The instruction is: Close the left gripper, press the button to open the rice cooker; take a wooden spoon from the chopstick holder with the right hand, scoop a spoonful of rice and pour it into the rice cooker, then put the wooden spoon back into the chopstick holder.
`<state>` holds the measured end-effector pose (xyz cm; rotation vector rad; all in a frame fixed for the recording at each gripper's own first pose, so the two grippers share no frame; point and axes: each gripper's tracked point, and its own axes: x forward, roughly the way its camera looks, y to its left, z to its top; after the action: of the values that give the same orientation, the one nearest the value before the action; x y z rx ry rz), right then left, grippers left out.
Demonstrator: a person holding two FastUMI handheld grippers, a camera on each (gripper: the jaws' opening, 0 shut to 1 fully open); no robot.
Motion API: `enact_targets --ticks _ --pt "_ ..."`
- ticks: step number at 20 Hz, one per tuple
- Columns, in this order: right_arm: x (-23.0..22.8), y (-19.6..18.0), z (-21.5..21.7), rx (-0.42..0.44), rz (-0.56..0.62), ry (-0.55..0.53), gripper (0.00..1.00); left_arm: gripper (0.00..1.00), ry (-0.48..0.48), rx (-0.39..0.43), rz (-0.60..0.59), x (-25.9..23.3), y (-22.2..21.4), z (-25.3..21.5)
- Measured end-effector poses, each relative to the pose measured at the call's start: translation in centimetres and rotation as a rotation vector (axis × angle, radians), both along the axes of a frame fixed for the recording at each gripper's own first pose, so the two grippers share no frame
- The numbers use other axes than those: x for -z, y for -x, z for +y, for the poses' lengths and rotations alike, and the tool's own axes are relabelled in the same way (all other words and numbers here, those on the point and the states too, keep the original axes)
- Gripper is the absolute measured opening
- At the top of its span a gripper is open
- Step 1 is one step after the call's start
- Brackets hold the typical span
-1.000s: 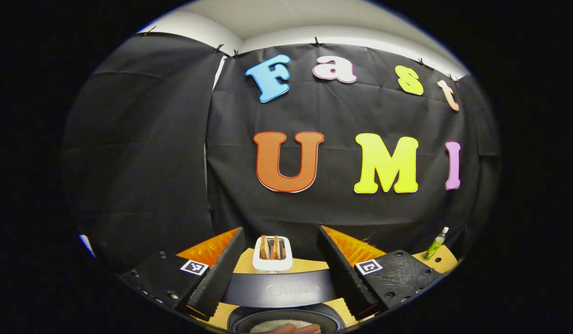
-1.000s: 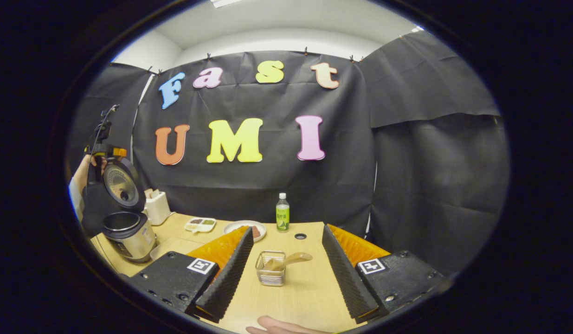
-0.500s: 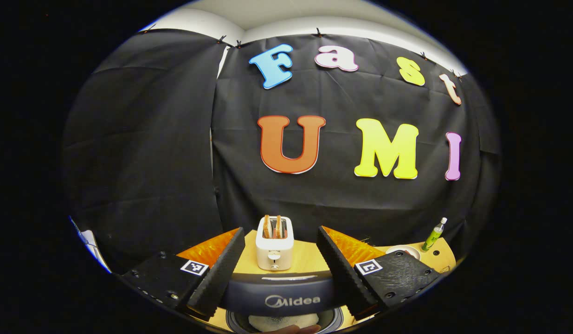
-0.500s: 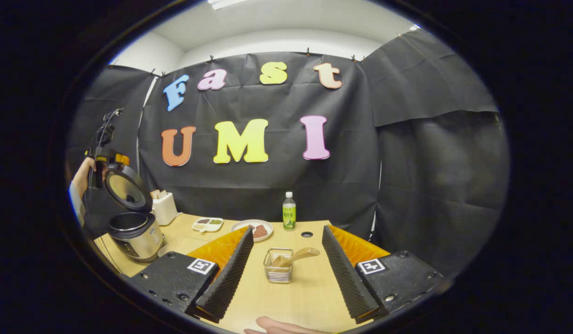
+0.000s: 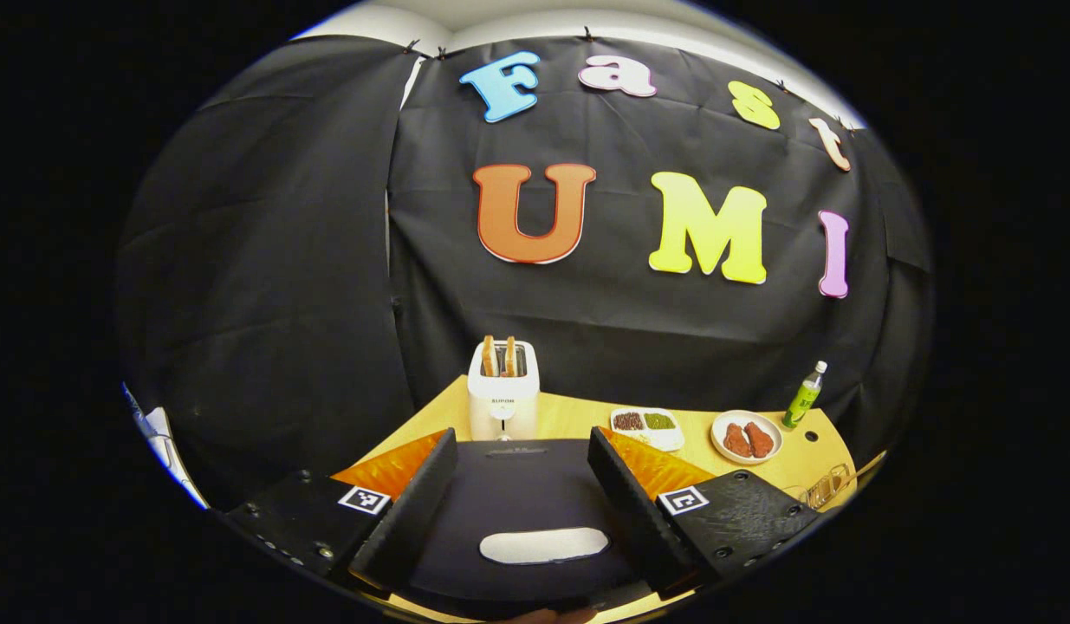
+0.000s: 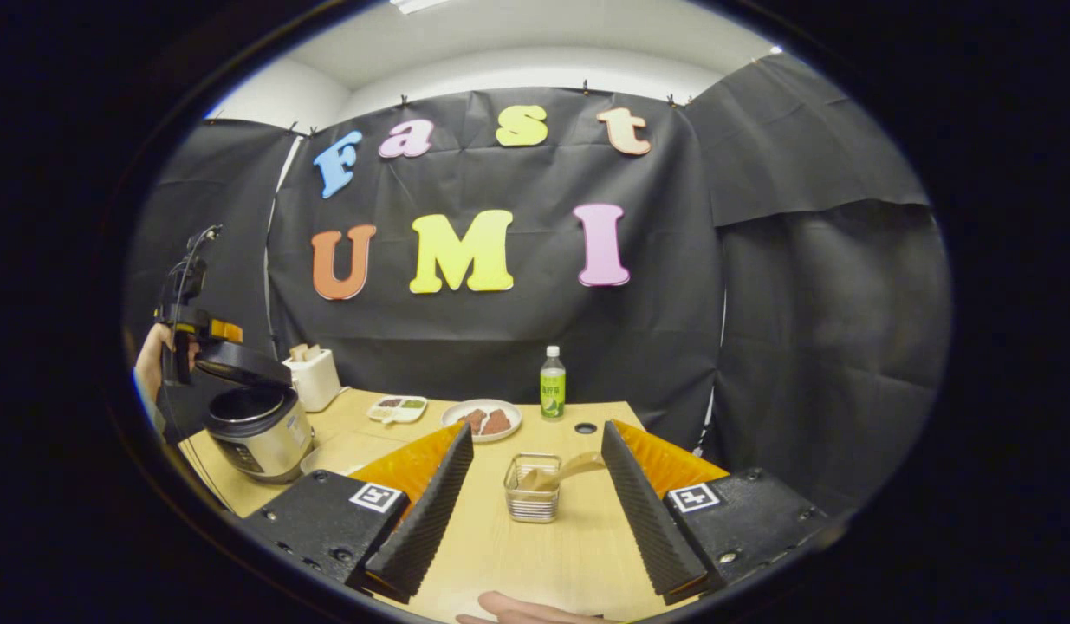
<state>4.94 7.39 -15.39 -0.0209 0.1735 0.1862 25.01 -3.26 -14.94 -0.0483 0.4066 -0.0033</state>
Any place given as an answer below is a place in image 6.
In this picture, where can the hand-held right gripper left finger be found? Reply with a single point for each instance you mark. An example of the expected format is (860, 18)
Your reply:
(426, 511)

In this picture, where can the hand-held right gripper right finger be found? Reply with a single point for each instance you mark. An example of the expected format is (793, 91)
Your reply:
(643, 511)

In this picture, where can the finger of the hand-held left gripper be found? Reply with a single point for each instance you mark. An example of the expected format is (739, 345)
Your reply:
(223, 331)

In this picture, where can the wooden spoon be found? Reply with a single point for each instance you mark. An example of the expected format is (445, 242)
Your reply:
(573, 468)

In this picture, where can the black silver rice cooker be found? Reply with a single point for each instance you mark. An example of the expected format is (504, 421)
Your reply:
(262, 433)

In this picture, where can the white oval plate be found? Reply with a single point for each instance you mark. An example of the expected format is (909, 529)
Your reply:
(452, 418)

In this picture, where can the black table grommet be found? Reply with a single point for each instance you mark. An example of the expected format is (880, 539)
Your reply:
(586, 428)

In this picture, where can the brown meat piece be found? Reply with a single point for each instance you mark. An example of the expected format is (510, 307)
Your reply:
(497, 423)
(474, 421)

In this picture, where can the white seasoning tray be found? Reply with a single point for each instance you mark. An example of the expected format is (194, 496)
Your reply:
(398, 410)

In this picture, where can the white toaster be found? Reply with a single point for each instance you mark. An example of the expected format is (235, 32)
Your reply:
(314, 386)

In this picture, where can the green tea bottle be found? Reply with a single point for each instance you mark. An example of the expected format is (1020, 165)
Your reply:
(553, 390)

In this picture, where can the black backdrop cloth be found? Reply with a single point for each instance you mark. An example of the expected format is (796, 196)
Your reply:
(586, 347)

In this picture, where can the ceiling light panel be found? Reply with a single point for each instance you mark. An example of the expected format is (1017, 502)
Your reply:
(418, 4)

